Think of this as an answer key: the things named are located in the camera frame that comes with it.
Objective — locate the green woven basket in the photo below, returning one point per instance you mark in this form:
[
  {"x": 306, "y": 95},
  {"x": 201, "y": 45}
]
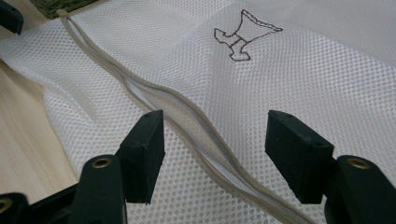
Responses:
[{"x": 59, "y": 7}]

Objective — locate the white mesh laundry bag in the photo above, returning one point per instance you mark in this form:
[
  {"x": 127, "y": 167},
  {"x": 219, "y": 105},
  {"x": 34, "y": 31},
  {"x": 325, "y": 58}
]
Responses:
[{"x": 280, "y": 93}]

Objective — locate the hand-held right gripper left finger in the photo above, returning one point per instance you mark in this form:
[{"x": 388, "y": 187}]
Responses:
[{"x": 141, "y": 161}]

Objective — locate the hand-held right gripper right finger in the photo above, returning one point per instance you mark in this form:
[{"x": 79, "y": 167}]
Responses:
[{"x": 299, "y": 155}]

